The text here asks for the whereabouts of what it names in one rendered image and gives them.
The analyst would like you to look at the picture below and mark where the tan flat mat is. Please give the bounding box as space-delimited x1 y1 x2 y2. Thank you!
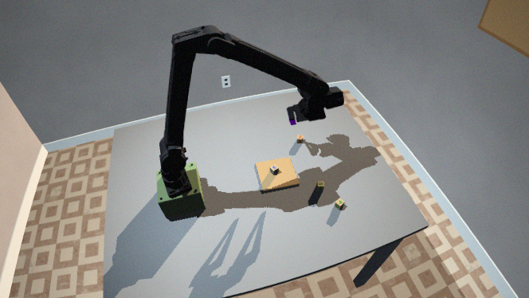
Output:
256 157 300 191

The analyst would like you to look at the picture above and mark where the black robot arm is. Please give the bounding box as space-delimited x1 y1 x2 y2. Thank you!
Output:
159 25 344 198

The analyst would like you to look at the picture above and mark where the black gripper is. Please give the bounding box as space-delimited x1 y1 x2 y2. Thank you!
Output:
287 104 326 125

